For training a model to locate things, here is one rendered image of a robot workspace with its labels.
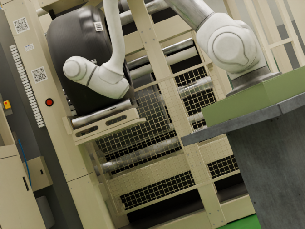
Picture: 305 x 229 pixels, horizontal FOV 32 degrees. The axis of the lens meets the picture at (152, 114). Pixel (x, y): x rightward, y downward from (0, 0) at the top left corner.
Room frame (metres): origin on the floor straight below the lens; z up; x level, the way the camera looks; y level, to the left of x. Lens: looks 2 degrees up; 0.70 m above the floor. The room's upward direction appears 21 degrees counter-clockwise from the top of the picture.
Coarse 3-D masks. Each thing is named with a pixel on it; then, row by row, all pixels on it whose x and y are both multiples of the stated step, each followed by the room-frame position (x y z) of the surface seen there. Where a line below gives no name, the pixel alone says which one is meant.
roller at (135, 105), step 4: (136, 100) 3.07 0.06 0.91; (136, 104) 3.07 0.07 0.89; (128, 108) 3.08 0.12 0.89; (116, 112) 3.08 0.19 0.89; (120, 112) 3.09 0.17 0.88; (104, 116) 3.09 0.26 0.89; (108, 116) 3.09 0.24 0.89; (96, 120) 3.09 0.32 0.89; (84, 124) 3.10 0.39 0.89; (88, 124) 3.10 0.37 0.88
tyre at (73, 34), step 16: (64, 16) 2.81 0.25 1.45; (80, 16) 2.75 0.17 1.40; (96, 16) 2.75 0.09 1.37; (48, 32) 2.79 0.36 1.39; (64, 32) 2.71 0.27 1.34; (80, 32) 2.69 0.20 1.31; (96, 32) 2.68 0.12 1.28; (64, 48) 2.68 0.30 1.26; (80, 48) 2.67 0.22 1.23; (96, 48) 2.66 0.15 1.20; (112, 48) 2.73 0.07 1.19; (64, 80) 2.70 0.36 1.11; (128, 80) 3.09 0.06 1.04; (80, 96) 2.73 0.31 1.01; (96, 96) 2.75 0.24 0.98; (128, 96) 2.86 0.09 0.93; (80, 112) 2.86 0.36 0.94
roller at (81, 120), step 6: (120, 102) 2.80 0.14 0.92; (126, 102) 2.79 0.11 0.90; (132, 102) 2.79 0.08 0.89; (102, 108) 2.82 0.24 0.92; (108, 108) 2.80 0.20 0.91; (114, 108) 2.80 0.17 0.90; (120, 108) 2.80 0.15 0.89; (90, 114) 2.81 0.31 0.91; (96, 114) 2.81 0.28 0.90; (102, 114) 2.81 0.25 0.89; (108, 114) 2.82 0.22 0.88; (72, 120) 2.83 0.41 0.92; (78, 120) 2.82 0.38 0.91; (84, 120) 2.81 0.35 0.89; (90, 120) 2.82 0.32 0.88; (78, 126) 2.84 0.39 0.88
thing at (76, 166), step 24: (0, 0) 2.91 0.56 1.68; (24, 0) 2.90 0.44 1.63; (24, 48) 2.91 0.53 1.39; (48, 72) 2.90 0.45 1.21; (48, 96) 2.90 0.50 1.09; (48, 120) 2.91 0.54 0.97; (72, 144) 2.90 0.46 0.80; (72, 168) 2.90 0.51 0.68; (72, 192) 2.91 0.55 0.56; (96, 192) 2.93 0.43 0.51; (96, 216) 2.90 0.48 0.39
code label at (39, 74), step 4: (40, 68) 2.90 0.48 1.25; (32, 72) 2.91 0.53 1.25; (36, 72) 2.90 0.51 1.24; (40, 72) 2.90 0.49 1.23; (44, 72) 2.90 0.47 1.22; (36, 76) 2.90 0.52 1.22; (40, 76) 2.90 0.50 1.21; (44, 76) 2.90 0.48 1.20; (36, 80) 2.91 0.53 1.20; (40, 80) 2.90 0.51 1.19
